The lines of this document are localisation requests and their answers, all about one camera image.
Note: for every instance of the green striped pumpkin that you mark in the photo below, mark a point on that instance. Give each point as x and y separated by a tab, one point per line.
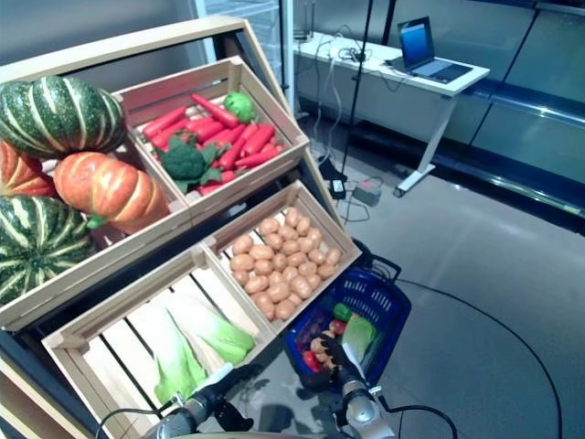
36	247
59	114

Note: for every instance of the small brown potato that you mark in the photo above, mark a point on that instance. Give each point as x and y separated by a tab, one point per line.
317	344
328	334

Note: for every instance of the wooden display shelf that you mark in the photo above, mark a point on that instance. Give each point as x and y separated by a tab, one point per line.
137	45

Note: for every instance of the thin black stand pole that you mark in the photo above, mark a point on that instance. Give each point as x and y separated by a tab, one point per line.
283	46

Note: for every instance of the black power adapter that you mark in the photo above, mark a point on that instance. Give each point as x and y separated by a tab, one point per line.
339	189

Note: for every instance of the grey open laptop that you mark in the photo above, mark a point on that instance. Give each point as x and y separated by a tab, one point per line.
416	39

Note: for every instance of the long napa cabbage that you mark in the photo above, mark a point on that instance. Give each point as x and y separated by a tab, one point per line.
219	336
173	356

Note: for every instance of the black tripod pole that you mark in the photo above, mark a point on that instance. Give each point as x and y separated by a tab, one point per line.
361	59

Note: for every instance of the red apple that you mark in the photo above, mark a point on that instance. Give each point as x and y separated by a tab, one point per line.
338	326

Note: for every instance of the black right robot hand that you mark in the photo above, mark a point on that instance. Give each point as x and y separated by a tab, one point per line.
338	354

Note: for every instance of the white desk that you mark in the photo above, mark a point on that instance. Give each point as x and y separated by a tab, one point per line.
393	105

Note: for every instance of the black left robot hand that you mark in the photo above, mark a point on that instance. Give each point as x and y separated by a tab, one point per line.
219	395

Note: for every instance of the orange ribbed pumpkin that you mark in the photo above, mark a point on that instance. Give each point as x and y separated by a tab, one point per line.
18	176
109	187

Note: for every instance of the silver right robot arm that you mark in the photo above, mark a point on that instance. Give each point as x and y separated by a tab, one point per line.
361	411

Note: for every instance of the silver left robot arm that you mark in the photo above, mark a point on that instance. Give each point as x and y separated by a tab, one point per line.
183	420

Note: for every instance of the wide wooden slat crate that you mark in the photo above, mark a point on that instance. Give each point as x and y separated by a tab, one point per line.
137	247

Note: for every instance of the red orange carrot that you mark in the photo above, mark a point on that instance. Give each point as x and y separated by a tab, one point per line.
170	135
258	158
164	121
232	153
215	111
215	186
205	130
259	139

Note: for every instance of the small napa cabbage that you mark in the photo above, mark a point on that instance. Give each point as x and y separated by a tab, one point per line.
361	336

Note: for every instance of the blue plastic shopping basket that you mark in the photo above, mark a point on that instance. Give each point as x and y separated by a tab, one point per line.
388	311

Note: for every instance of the grey power strip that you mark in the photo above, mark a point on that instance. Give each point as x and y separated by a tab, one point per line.
368	194

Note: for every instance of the green bell pepper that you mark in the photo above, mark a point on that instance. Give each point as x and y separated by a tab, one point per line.
341	312

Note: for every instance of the glass door refrigerator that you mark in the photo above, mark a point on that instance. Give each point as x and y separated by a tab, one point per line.
260	27

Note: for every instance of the dark green broccoli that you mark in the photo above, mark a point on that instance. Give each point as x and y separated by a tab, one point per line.
183	162

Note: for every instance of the pale green round cabbage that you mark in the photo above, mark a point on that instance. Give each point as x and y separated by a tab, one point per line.
240	106

